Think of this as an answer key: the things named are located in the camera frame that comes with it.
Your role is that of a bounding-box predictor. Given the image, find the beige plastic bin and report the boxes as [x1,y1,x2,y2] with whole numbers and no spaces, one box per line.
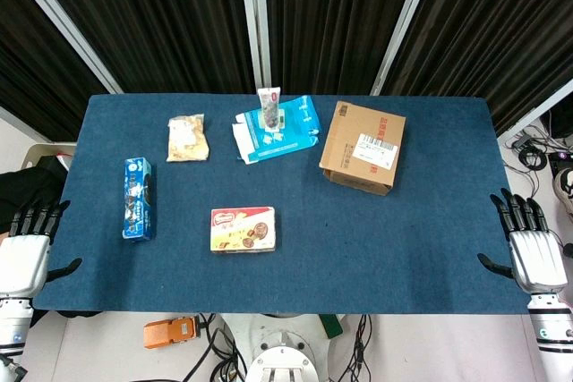
[20,142,78,174]

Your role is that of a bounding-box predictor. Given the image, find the blue cookie package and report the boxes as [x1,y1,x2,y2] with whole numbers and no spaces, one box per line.
[122,157,157,241]

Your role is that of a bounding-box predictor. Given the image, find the floral print tube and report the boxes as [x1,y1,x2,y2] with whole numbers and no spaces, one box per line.
[257,86,282,129]

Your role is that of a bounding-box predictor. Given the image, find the orange electrical device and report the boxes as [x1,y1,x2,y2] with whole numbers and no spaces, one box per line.
[142,315,201,351]

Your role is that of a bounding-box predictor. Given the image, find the clear snack bag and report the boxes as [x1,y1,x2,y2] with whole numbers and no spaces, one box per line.
[166,114,210,163]

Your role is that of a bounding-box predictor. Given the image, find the aluminium frame post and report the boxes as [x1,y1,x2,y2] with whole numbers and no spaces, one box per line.
[0,0,124,95]
[369,0,443,97]
[236,0,273,89]
[496,79,573,142]

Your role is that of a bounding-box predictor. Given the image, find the black bag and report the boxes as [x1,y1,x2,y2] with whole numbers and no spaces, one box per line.
[0,156,69,225]

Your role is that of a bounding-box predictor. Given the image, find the brown cardboard shipping box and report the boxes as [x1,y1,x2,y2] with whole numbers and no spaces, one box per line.
[318,100,407,197]

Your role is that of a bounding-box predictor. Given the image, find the red cream wafer box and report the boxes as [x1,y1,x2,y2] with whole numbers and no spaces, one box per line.
[210,206,277,254]

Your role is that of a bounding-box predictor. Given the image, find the flattened blue carton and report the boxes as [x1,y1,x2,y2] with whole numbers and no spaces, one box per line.
[231,95,322,166]

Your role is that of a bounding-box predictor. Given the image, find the white robot torso base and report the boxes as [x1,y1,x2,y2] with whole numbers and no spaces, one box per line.
[221,313,346,382]

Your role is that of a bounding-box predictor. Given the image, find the green tag on robot base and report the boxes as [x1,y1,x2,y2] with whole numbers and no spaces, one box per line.
[319,313,345,339]

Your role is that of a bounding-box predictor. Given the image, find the black cable bundle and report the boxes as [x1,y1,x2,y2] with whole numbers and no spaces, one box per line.
[195,312,250,382]
[336,313,373,382]

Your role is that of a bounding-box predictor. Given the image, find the blue table cloth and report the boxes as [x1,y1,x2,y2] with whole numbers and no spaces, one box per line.
[31,93,532,315]

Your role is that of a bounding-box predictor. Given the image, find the black curtain panel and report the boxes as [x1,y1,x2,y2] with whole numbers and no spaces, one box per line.
[380,0,573,135]
[0,0,111,142]
[21,0,256,95]
[262,0,424,96]

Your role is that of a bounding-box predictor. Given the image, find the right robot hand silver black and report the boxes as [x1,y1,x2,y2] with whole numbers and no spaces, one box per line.
[476,188,569,296]

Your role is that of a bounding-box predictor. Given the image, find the white sneaker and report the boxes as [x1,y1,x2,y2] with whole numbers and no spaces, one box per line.
[552,167,573,217]

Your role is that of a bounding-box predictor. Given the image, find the tangled black floor cables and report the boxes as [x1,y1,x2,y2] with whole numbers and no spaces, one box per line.
[504,127,556,174]

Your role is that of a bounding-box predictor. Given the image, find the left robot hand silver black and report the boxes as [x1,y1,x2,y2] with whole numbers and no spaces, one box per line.
[0,199,84,298]

